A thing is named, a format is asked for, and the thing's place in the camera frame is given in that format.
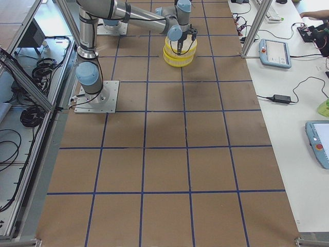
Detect black monitor box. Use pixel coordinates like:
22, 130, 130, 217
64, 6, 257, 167
18, 19, 45, 55

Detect white keyboard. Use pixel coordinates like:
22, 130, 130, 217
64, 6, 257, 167
266, 6, 282, 23

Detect coiled black cables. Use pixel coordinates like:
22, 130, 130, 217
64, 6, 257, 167
0, 58, 65, 211

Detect black power adapter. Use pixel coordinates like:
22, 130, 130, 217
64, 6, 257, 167
271, 94, 291, 104

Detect teach pendant with red button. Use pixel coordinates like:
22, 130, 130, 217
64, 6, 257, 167
259, 39, 291, 69

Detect green plastic object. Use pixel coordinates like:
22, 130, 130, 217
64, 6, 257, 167
317, 98, 329, 117

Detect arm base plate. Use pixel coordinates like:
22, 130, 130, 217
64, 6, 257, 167
97, 22, 128, 36
74, 81, 119, 114

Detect aluminium frame post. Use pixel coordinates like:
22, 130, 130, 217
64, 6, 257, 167
241, 0, 272, 59

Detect yellow steamer basket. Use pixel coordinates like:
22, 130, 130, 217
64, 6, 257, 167
164, 34, 197, 57
163, 49, 194, 67

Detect person's hand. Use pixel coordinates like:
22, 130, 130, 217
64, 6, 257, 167
300, 10, 329, 20

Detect black tool with wires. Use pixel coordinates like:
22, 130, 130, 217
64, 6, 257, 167
297, 23, 328, 57

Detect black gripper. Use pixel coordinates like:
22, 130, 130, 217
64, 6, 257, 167
177, 24, 198, 56

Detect aluminium frame rail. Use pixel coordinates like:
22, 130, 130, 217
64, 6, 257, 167
1, 1, 79, 112

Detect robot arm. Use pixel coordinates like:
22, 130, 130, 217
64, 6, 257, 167
76, 1, 197, 103

